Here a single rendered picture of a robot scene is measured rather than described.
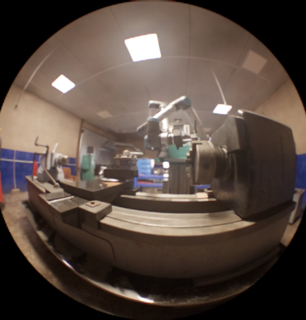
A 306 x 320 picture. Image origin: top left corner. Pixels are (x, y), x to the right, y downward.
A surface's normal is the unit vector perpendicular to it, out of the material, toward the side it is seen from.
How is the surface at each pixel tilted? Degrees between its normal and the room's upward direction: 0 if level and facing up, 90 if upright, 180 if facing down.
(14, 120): 90
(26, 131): 90
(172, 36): 180
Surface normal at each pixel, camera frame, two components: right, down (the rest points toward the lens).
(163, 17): -0.03, 1.00
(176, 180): -0.25, -0.07
